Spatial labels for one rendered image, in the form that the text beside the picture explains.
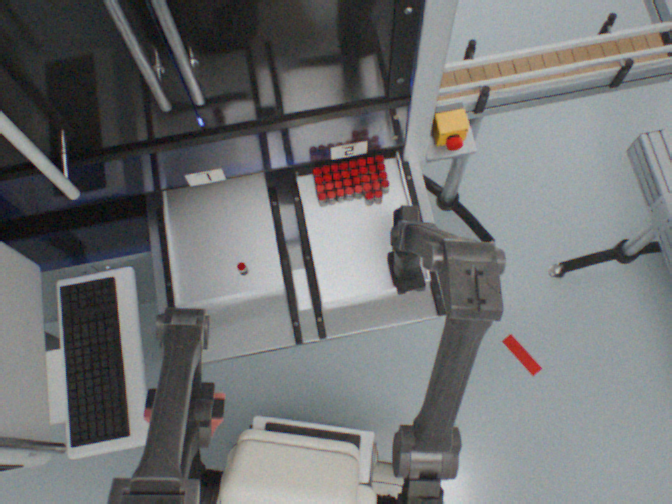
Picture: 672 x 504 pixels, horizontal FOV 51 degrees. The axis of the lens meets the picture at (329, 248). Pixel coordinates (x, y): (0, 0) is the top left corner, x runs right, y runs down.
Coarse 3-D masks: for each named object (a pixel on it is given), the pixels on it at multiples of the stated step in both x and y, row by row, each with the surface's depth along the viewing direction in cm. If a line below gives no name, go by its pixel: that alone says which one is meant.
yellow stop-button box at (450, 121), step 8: (448, 104) 165; (456, 104) 165; (440, 112) 164; (448, 112) 164; (456, 112) 164; (464, 112) 164; (440, 120) 163; (448, 120) 163; (456, 120) 163; (464, 120) 163; (440, 128) 163; (448, 128) 163; (456, 128) 163; (464, 128) 163; (440, 136) 164; (448, 136) 165; (456, 136) 165; (464, 136) 166; (440, 144) 168
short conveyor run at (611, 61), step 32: (608, 32) 177; (640, 32) 176; (448, 64) 175; (480, 64) 176; (512, 64) 184; (544, 64) 178; (576, 64) 174; (608, 64) 178; (640, 64) 177; (448, 96) 177; (480, 96) 171; (512, 96) 177; (544, 96) 180; (576, 96) 183
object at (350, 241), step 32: (384, 160) 177; (320, 224) 172; (352, 224) 172; (384, 224) 172; (320, 256) 170; (352, 256) 170; (384, 256) 169; (320, 288) 164; (352, 288) 167; (384, 288) 165
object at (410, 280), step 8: (392, 256) 157; (392, 264) 156; (392, 272) 155; (400, 272) 151; (408, 272) 150; (416, 272) 152; (400, 280) 154; (408, 280) 153; (416, 280) 154; (424, 280) 153; (400, 288) 153; (408, 288) 153; (416, 288) 153; (424, 288) 153
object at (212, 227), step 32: (192, 192) 176; (224, 192) 176; (256, 192) 176; (192, 224) 174; (224, 224) 173; (256, 224) 173; (192, 256) 171; (224, 256) 171; (256, 256) 171; (192, 288) 169; (224, 288) 168; (256, 288) 166
